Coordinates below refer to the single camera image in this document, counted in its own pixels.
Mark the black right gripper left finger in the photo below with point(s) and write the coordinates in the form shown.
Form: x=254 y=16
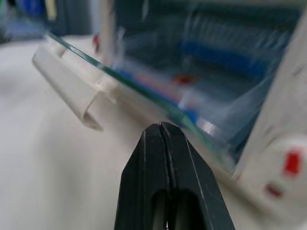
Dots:
x=141 y=172

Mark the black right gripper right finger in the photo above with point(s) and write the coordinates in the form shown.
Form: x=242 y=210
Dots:
x=192 y=172

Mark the white toaster oven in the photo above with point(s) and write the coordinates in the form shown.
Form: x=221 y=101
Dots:
x=271 y=134

